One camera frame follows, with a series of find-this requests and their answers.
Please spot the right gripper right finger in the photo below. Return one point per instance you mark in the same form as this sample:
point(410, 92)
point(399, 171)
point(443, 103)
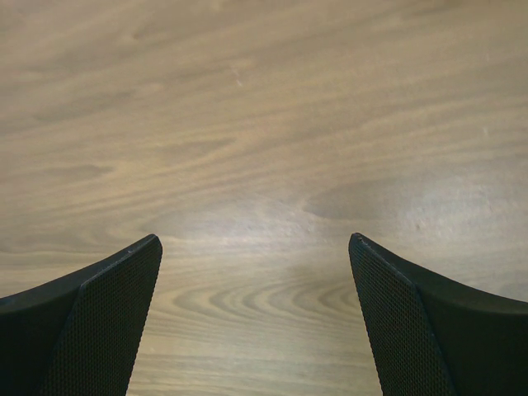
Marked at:
point(431, 335)

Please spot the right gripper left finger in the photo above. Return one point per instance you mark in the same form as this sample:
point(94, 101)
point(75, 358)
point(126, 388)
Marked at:
point(80, 334)

